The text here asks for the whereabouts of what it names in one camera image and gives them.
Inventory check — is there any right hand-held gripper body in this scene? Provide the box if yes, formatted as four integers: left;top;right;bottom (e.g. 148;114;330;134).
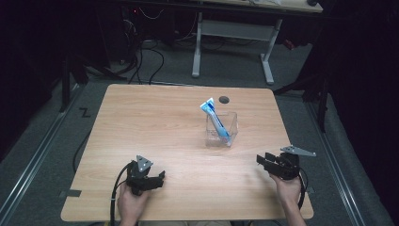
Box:
272;144;317;182

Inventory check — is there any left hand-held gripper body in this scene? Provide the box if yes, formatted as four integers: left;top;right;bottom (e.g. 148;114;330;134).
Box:
125;154;155;197

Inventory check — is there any clear plastic box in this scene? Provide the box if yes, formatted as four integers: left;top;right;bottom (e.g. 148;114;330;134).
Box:
204;110;239;149

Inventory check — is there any blue and white toothpaste tube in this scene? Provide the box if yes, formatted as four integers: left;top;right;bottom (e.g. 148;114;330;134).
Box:
199;101;232;146
205;97;229;135

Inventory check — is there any person's right hand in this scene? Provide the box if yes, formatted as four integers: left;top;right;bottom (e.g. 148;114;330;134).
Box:
268;171;303;205

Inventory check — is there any person's left hand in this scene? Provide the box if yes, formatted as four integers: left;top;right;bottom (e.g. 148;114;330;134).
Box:
117;182;152;222

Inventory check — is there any grey tape strip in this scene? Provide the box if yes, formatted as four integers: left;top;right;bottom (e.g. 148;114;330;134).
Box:
58;188;83;199

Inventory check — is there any black metal stand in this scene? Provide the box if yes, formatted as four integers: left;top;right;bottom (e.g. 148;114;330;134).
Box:
58;51;128;113
272;70;331;134

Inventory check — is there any black floor tape mark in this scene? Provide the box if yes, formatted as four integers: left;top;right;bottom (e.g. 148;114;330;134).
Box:
78;106;92;119

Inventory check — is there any white-framed wooden desk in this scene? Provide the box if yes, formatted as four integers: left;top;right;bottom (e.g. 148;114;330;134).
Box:
191;0;325;86

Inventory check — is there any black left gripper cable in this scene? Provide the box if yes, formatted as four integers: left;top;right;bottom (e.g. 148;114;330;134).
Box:
109;161;136;226

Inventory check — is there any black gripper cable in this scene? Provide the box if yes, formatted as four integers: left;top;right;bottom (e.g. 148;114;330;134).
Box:
109;161;136;226
295;170;311;210

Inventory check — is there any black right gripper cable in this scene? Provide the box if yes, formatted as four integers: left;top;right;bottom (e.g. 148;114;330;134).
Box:
295;170;311;210

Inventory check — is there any metal floor rail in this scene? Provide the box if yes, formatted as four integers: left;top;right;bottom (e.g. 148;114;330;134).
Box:
0;84;83;226
305;101;367;226

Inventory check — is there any black floor cable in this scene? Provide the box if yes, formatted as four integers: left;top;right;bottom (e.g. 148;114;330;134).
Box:
127;39;145;85
72;127;94;174
148;46;166;86

